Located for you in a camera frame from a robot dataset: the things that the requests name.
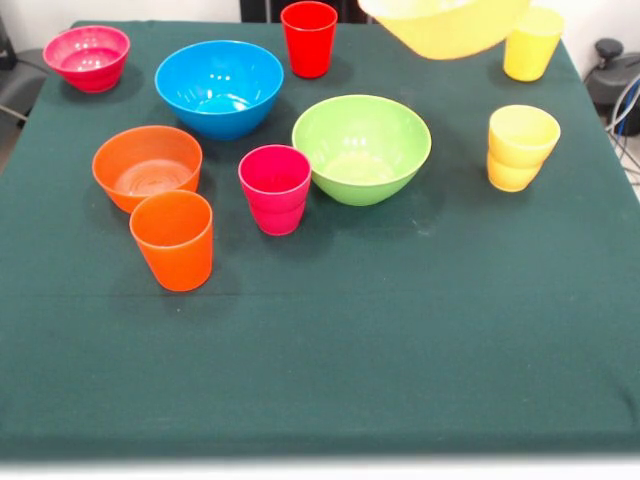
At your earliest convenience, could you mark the large yellow-orange bowl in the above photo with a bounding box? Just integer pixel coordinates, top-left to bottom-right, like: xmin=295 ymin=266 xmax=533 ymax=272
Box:
xmin=357 ymin=0 xmax=532 ymax=62

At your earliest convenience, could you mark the pink cup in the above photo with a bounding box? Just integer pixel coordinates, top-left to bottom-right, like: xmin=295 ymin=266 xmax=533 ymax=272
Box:
xmin=237 ymin=144 xmax=313 ymax=237

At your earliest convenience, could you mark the green bowl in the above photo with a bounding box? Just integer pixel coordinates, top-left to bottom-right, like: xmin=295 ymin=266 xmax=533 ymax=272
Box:
xmin=291 ymin=94 xmax=433 ymax=207

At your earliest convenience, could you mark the dark green table cloth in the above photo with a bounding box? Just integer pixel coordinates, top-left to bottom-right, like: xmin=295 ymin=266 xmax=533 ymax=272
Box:
xmin=0 ymin=19 xmax=640 ymax=461

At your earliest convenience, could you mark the orange cup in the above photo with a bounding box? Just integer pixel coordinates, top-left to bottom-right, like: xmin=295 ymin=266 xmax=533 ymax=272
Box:
xmin=129 ymin=189 xmax=215 ymax=293

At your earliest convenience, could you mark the blue bowl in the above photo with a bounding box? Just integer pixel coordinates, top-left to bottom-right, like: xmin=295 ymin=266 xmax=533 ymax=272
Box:
xmin=154 ymin=39 xmax=285 ymax=142

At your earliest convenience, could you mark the red cup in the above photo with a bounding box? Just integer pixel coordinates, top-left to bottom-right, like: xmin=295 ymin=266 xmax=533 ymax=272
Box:
xmin=279 ymin=1 xmax=339 ymax=80

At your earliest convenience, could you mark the small orange bowl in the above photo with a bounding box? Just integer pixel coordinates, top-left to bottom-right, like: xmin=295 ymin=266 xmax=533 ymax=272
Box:
xmin=91 ymin=125 xmax=204 ymax=215

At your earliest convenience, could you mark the amber yellow cup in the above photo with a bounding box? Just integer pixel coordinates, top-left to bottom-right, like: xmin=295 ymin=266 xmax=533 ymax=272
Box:
xmin=487 ymin=104 xmax=562 ymax=193

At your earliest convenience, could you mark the bright yellow cup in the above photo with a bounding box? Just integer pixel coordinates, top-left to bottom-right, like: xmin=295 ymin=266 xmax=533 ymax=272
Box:
xmin=502 ymin=6 xmax=566 ymax=83

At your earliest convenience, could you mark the pink bowl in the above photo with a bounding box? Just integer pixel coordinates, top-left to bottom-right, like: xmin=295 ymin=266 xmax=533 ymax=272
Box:
xmin=42 ymin=24 xmax=132 ymax=94

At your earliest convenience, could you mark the tangle of cables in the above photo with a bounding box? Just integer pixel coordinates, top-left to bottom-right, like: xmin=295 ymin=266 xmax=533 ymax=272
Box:
xmin=604 ymin=74 xmax=640 ymax=186

